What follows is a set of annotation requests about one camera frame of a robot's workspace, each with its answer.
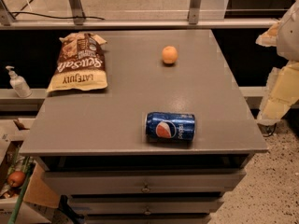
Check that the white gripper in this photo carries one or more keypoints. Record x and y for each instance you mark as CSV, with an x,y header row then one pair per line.
x,y
289,37

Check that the orange fruit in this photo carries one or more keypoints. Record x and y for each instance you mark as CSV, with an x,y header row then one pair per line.
x,y
169,55

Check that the brown Late July chip bag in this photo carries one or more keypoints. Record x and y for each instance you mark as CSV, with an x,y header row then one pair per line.
x,y
81,64

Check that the blue Pepsi can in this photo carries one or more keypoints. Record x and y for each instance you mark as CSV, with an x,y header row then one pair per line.
x,y
172,126

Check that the top drawer knob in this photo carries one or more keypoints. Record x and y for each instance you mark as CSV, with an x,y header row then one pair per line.
x,y
145,189

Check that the drawer knob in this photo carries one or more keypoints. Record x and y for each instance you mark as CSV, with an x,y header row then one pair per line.
x,y
147,211
145,189

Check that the grey drawer cabinet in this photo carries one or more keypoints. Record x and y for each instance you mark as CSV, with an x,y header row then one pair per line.
x,y
94,148

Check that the white pump dispenser bottle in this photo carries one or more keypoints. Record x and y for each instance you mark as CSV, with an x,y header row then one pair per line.
x,y
18,83

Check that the cardboard box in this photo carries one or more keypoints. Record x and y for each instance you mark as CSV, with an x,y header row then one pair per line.
x,y
24,197

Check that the red apple in box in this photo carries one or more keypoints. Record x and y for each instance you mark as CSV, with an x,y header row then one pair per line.
x,y
16,179

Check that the green stick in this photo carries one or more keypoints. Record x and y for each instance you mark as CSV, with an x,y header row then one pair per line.
x,y
15,212

